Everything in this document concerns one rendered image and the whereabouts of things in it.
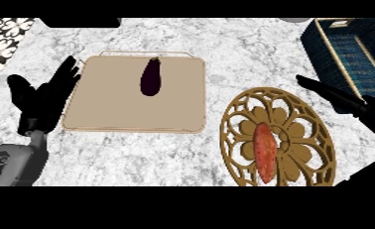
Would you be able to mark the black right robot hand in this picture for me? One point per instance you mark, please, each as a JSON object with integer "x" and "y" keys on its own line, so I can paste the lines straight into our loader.
{"x": 342, "y": 97}

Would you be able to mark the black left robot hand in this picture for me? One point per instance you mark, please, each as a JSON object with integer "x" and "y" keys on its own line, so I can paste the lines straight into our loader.
{"x": 46, "y": 100}

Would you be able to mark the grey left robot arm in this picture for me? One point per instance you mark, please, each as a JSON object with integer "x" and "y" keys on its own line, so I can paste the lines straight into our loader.
{"x": 24, "y": 163}

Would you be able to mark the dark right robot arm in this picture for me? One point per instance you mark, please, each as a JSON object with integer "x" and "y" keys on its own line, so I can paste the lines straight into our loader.
{"x": 361, "y": 177}

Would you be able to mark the dark blue wicker basket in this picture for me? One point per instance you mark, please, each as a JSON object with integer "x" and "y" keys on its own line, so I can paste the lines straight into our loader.
{"x": 345, "y": 51}

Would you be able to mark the gold ornate round placemat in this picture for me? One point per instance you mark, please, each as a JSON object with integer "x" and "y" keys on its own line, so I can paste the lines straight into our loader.
{"x": 297, "y": 153}

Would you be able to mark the orange sweet potato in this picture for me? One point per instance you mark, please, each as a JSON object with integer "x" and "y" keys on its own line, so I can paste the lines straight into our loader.
{"x": 266, "y": 153}

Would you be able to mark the beige cutting board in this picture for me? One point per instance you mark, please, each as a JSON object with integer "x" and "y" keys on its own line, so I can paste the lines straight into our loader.
{"x": 136, "y": 107}

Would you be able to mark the dark purple eggplant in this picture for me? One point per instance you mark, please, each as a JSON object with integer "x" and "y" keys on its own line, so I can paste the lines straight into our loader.
{"x": 151, "y": 77}

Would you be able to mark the black appliance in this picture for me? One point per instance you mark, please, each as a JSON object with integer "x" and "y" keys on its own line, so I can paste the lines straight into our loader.
{"x": 80, "y": 22}

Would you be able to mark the grey round object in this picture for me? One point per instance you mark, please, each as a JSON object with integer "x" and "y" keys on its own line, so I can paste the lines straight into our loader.
{"x": 296, "y": 19}

